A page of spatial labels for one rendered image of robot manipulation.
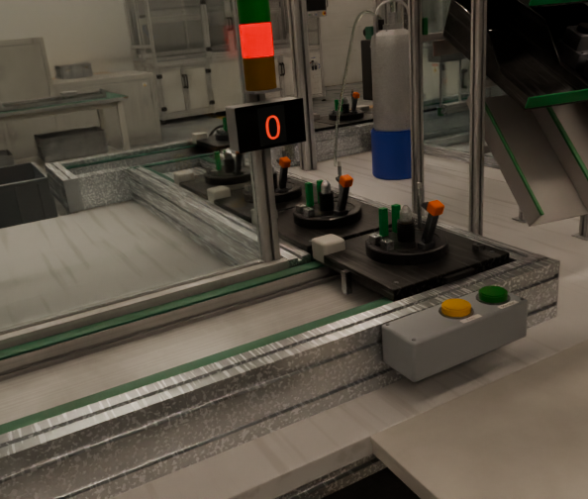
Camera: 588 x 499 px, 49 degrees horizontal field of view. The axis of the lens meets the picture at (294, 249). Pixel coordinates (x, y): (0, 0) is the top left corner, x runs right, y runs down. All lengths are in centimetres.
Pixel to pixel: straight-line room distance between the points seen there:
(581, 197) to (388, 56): 90
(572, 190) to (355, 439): 66
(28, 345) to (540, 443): 71
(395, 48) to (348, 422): 134
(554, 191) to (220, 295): 63
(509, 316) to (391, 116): 116
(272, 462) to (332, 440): 8
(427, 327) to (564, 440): 21
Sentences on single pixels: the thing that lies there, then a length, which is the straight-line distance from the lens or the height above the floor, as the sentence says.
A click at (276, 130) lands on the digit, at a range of 105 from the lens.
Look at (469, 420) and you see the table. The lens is 89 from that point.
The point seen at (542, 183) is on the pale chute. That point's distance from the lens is 126.
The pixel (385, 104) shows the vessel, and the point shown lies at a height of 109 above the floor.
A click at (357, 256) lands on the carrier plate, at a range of 111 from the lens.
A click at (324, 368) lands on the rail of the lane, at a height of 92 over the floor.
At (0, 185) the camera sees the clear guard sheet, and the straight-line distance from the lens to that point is 100.
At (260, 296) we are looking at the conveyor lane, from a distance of 110.
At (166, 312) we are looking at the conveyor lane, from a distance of 104.
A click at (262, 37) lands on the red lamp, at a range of 103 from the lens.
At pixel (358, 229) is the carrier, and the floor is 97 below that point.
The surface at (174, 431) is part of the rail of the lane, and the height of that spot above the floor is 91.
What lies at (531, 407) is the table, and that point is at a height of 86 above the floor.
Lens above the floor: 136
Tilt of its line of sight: 20 degrees down
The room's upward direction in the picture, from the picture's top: 5 degrees counter-clockwise
